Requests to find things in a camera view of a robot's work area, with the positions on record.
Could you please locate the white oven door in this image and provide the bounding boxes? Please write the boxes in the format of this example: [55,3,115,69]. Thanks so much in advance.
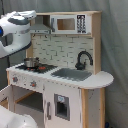
[0,86,14,111]

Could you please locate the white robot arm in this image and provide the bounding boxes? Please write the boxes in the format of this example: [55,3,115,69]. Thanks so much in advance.
[0,10,36,58]

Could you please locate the wooden toy kitchen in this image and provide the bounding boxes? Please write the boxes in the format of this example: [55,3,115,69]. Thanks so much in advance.
[5,10,115,128]

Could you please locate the grey toy sink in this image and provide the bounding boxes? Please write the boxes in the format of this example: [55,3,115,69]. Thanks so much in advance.
[52,68,92,81]

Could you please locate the black toy faucet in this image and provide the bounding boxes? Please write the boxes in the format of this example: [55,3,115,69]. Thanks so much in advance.
[75,51,93,70]

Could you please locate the black stove top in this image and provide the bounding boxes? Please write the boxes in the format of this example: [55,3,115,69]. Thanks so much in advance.
[18,64,55,74]

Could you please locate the silver toy pot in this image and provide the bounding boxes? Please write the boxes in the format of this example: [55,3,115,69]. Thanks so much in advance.
[24,57,39,68]

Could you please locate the right red stove knob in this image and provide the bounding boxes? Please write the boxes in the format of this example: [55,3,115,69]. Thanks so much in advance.
[30,81,37,88]

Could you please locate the red stove knob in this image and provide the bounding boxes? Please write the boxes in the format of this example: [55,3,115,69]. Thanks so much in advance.
[30,81,37,88]
[12,76,19,84]

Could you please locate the toy microwave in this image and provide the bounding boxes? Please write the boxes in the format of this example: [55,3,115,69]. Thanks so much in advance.
[50,14,91,34]

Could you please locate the cabinet door with dispenser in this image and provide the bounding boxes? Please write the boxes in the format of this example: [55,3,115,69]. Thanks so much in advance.
[43,82,82,128]

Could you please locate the grey range hood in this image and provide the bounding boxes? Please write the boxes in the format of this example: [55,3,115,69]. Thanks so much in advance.
[30,15,51,34]

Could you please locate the left red stove knob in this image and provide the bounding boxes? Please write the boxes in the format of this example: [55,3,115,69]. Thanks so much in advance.
[12,76,19,84]

